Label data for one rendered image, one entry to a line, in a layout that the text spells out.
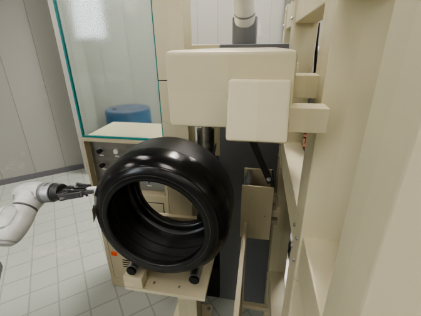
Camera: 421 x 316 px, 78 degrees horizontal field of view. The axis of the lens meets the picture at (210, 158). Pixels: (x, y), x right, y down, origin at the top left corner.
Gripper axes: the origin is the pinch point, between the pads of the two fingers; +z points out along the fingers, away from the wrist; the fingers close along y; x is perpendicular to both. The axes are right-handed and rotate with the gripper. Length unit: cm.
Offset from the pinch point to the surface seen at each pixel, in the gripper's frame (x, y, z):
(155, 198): 35, 51, -1
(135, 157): -16.7, -7.8, 27.7
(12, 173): 70, 192, -289
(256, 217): 30, 19, 66
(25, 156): 50, 206, -270
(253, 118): -36, -46, 72
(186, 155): -13.6, -1.8, 44.4
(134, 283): 41.4, -10.5, 12.1
